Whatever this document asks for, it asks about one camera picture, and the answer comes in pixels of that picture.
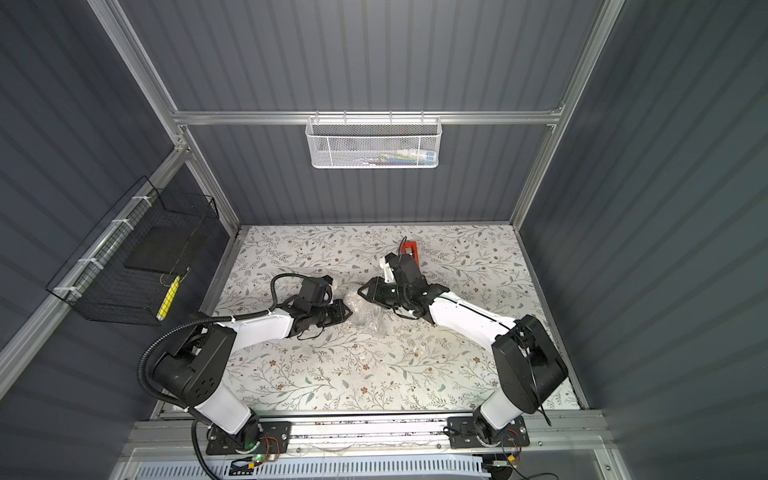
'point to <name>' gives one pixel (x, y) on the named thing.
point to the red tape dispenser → (414, 247)
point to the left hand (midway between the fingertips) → (356, 315)
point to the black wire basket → (124, 271)
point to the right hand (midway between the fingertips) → (364, 291)
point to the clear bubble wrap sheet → (368, 315)
